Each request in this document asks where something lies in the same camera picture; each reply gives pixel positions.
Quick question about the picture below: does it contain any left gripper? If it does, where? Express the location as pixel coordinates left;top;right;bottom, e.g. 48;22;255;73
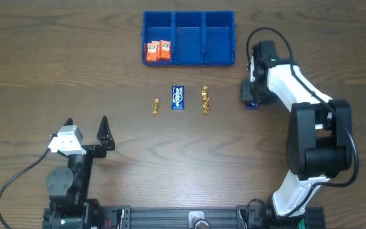
62;115;116;159

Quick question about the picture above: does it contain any blue tray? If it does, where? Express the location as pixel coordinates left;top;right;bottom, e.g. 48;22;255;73
142;10;236;67

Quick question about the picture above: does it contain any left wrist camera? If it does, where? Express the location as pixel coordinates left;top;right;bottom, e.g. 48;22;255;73
48;125;87;156

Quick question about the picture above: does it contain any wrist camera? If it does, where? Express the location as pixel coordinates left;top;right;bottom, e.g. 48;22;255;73
248;57;256;83
48;125;87;156

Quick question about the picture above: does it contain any mounting rail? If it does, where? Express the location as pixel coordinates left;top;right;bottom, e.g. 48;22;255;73
42;205;327;229

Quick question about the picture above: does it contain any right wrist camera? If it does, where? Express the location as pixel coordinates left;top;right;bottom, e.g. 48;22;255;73
248;57;256;83

